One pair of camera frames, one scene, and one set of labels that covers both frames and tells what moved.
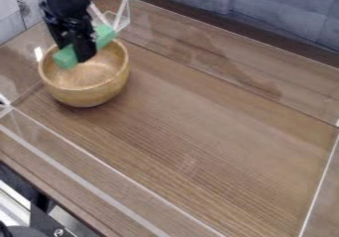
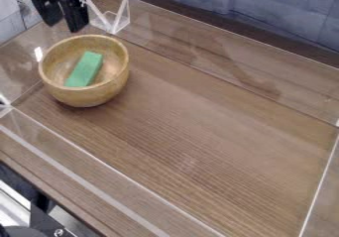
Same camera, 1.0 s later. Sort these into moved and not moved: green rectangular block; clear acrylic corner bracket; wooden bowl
Moved: green rectangular block
Not moved: clear acrylic corner bracket; wooden bowl
